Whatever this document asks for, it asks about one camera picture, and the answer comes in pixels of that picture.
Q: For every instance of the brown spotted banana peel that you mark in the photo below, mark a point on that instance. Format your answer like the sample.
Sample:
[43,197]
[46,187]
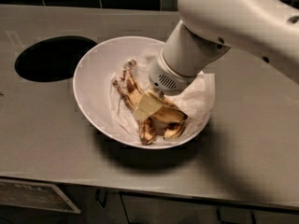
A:
[169,114]

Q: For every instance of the white paper napkin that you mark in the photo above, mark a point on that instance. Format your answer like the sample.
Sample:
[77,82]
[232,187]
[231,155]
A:
[196,101]

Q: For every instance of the black round counter hole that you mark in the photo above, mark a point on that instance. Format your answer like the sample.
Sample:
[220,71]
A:
[53,59]

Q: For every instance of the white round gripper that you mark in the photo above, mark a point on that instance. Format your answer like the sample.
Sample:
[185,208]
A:
[165,77]

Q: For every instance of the dark cabinet handle right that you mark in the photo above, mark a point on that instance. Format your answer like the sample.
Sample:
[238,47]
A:
[228,215]

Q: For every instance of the white oval bowl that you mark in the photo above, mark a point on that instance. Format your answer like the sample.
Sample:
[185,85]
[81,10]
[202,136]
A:
[92,82]

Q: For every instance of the dark cabinet door handle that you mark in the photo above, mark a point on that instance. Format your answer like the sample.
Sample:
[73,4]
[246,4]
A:
[101,198]

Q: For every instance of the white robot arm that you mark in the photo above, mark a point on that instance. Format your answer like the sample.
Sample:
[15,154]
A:
[267,29]

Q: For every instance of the framed sign on cabinet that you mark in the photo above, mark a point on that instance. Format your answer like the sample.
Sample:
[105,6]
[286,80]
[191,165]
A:
[35,195]

